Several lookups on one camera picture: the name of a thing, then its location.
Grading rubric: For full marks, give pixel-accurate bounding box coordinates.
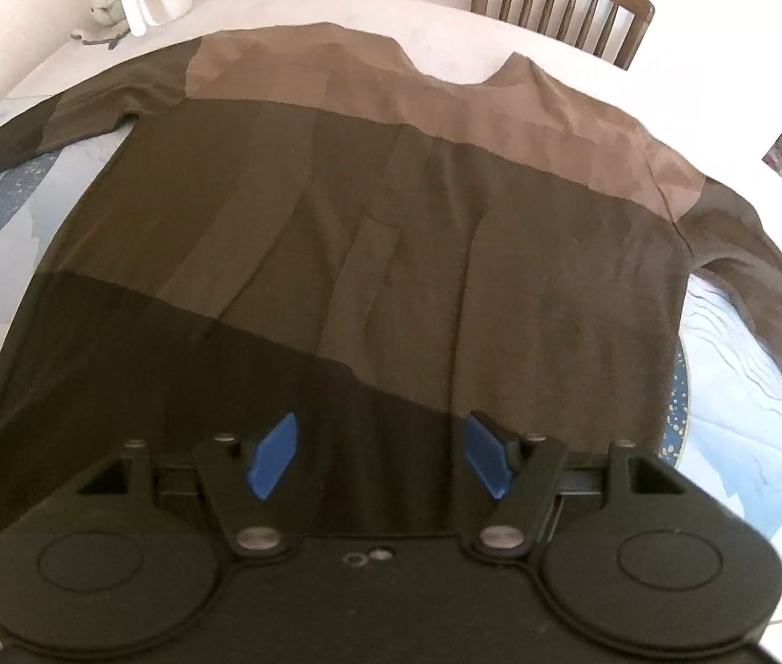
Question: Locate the brown colour-block sweater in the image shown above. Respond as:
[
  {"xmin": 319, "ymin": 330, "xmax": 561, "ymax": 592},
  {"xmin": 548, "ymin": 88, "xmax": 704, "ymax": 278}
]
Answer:
[{"xmin": 0, "ymin": 24, "xmax": 782, "ymax": 533}]

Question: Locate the blue patterned table mat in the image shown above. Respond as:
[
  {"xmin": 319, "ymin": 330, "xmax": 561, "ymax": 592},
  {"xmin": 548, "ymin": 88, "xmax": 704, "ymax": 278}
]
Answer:
[{"xmin": 0, "ymin": 135, "xmax": 782, "ymax": 546}]

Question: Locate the wooden slatted chair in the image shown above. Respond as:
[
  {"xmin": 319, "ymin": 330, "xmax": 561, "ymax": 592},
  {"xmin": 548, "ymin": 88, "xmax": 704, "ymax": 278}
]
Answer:
[{"xmin": 471, "ymin": 0, "xmax": 655, "ymax": 70}]

